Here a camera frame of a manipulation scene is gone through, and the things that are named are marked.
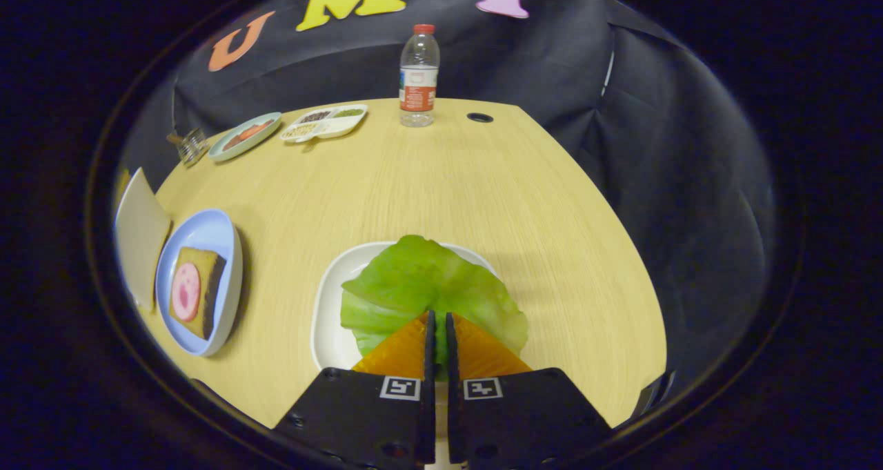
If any green lettuce leaf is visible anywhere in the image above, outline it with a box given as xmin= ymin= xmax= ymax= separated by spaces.
xmin=339 ymin=235 xmax=529 ymax=381

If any white plate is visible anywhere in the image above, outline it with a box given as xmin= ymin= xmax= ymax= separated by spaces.
xmin=310 ymin=241 xmax=499 ymax=373

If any blue plate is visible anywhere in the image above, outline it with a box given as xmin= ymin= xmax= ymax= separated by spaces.
xmin=155 ymin=208 xmax=244 ymax=358

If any black backdrop cloth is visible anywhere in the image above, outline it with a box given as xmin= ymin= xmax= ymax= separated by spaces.
xmin=117 ymin=0 xmax=777 ymax=415

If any pink ham slice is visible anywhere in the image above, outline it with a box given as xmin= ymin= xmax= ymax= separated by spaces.
xmin=171 ymin=262 xmax=201 ymax=322

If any white divided condiment tray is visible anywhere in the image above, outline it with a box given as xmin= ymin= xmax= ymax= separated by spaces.
xmin=279 ymin=104 xmax=369 ymax=144

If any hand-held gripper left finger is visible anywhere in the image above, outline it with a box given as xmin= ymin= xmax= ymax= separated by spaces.
xmin=272 ymin=310 xmax=437 ymax=470

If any wire utensil holder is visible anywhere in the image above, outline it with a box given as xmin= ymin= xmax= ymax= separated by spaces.
xmin=168 ymin=128 xmax=209 ymax=166

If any clear water bottle red label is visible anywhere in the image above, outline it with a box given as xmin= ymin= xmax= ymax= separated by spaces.
xmin=399 ymin=23 xmax=441 ymax=128

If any white toaster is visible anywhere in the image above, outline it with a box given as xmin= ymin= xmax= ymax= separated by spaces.
xmin=114 ymin=168 xmax=172 ymax=313

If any brown toast slice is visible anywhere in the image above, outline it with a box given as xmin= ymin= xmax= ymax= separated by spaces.
xmin=169 ymin=246 xmax=228 ymax=340

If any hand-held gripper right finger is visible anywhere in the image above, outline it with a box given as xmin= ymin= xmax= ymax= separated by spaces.
xmin=446 ymin=312 xmax=612 ymax=470

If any pale green plate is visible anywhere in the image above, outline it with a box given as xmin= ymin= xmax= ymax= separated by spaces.
xmin=208 ymin=112 xmax=283 ymax=164

